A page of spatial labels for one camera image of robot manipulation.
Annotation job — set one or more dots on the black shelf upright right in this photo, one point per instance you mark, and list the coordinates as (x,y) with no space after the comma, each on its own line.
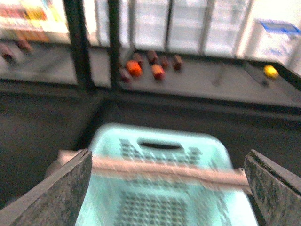
(113,7)

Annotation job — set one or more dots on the black shelf divider right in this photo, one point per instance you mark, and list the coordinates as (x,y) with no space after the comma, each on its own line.
(255,74)

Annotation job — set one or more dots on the black shelf upright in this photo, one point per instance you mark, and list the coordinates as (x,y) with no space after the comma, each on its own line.
(74,11)
(113,7)

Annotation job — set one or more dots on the dark red fruit front left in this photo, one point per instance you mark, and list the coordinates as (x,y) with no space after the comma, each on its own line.
(124,75)

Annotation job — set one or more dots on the dark red fruit far left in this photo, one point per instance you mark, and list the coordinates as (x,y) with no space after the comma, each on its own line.
(5,53)

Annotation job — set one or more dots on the white chest freezer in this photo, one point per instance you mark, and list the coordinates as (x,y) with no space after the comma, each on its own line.
(273,41)

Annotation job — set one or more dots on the black shelf upright left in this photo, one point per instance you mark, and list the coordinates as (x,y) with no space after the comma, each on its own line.
(74,11)

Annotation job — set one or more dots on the yellow lemon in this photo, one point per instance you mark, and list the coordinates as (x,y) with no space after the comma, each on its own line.
(270,71)

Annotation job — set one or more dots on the dark red fruit behind orange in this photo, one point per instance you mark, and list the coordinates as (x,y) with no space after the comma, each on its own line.
(138,58)

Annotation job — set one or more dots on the glass door refrigerator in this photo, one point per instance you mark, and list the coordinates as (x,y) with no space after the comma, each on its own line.
(197,27)

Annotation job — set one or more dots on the red yellow apple on shelf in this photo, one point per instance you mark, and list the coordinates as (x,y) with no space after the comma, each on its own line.
(158,72)

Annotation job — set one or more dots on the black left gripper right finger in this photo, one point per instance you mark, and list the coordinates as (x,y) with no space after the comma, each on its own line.
(276,190)

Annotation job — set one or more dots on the dark red fruit right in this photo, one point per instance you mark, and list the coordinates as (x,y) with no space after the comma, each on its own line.
(177,63)

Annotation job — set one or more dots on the light blue plastic basket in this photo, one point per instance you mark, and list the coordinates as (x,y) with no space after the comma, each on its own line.
(143,202)

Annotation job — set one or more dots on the grey basket handle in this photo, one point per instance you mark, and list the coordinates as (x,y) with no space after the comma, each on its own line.
(211,179)

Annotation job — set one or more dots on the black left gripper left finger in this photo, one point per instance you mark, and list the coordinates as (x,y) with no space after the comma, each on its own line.
(57,200)

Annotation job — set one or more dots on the dark red fruit back centre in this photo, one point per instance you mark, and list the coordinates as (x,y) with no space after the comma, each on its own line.
(152,57)

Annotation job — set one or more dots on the small dark red fruit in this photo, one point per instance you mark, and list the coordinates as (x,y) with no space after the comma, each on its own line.
(164,62)

